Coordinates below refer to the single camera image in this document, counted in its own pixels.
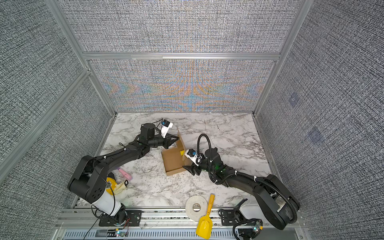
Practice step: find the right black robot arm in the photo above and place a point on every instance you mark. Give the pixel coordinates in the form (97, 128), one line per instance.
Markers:
(276, 202)

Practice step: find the brown cardboard box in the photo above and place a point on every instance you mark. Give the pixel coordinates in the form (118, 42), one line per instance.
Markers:
(172, 159)

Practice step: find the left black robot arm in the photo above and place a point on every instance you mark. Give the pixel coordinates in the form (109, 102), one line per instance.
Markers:
(89, 180)

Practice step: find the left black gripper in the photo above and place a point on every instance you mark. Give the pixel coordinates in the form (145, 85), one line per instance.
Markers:
(168, 141)

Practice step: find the yellow plastic toy shovel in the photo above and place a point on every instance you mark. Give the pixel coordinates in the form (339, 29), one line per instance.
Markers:
(204, 228)

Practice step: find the aluminium front frame rail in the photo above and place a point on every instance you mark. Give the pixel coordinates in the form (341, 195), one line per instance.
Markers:
(161, 224)

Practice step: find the yellow work glove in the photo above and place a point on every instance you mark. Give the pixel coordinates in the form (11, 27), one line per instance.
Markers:
(113, 188)

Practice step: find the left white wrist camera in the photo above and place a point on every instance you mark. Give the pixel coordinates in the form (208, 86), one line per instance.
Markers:
(166, 125)

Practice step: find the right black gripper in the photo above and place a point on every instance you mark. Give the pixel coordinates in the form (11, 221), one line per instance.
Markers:
(194, 169)

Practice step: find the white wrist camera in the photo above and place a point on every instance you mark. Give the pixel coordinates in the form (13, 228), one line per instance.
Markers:
(166, 125)
(193, 156)

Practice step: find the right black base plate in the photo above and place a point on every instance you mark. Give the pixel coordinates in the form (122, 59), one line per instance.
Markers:
(230, 217)

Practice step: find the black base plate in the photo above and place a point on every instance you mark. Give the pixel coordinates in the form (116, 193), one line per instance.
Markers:
(230, 217)
(130, 218)

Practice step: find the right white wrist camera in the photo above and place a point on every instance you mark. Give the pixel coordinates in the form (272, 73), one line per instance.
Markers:
(193, 156)

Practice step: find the white tape roll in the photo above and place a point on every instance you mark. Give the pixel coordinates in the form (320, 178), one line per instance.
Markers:
(196, 207)

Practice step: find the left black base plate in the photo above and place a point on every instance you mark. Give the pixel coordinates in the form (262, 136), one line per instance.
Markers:
(130, 218)

